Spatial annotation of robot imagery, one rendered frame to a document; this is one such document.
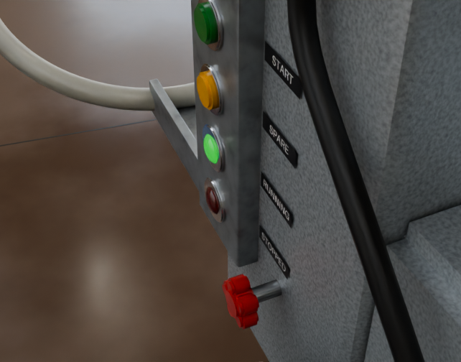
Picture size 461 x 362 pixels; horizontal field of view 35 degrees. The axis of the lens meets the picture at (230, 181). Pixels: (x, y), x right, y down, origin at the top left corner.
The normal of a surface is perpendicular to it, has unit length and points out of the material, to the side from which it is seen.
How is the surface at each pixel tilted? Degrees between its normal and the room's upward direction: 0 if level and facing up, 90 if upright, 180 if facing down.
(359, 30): 90
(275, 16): 90
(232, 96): 90
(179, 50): 0
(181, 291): 0
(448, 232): 4
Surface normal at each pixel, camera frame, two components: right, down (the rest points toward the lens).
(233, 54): -0.91, 0.27
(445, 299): -0.04, -0.79
